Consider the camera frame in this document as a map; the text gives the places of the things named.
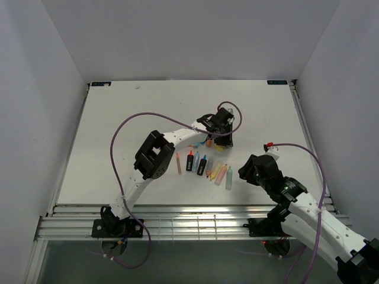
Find pastel yellow highlighter cap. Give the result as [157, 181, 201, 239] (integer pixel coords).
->
[213, 144, 224, 152]

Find pastel green highlighter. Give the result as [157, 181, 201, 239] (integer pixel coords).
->
[226, 166, 233, 190]

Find pastel orange highlighter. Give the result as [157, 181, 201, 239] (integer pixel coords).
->
[215, 164, 228, 186]

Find pastel coral highlighter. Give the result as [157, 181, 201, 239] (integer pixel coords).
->
[205, 156, 214, 178]

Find black blue-capped highlighter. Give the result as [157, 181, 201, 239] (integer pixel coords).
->
[197, 155, 207, 176]

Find black orange-capped highlighter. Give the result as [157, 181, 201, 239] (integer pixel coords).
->
[186, 150, 194, 172]

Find thin orange highlighter pen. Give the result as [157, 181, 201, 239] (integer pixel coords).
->
[176, 152, 182, 175]

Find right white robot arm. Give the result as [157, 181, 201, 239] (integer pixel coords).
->
[238, 154, 378, 283]

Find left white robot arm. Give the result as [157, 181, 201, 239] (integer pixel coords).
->
[100, 107, 235, 224]

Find left blue corner label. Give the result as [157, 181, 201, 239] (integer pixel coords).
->
[91, 81, 111, 87]

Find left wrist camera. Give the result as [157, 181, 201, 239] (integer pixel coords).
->
[226, 108, 235, 124]

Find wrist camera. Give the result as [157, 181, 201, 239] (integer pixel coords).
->
[226, 108, 235, 124]
[265, 146, 281, 161]

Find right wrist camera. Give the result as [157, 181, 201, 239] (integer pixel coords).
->
[265, 146, 281, 161]

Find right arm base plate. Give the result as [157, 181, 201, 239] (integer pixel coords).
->
[243, 218, 291, 237]

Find aluminium frame rails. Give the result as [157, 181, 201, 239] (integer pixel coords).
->
[34, 204, 356, 242]

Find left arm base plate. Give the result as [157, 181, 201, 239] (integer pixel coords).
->
[91, 219, 143, 238]

